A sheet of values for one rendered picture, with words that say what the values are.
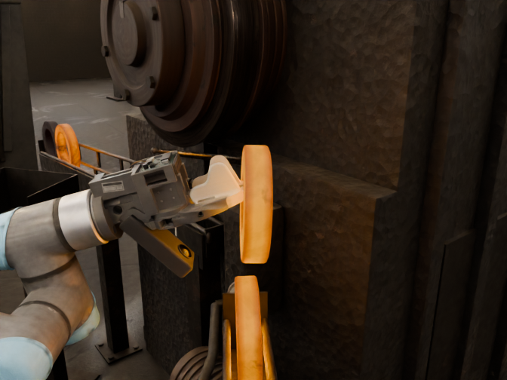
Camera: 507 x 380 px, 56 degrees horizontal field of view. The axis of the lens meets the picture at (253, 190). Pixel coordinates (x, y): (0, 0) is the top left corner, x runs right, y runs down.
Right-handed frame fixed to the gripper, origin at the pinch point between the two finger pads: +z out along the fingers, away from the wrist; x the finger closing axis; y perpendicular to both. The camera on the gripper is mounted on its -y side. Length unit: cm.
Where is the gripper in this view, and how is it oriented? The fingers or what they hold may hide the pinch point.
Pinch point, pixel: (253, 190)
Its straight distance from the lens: 63.2
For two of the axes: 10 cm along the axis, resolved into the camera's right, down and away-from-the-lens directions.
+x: -0.5, -3.3, 9.4
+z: 9.7, -2.6, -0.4
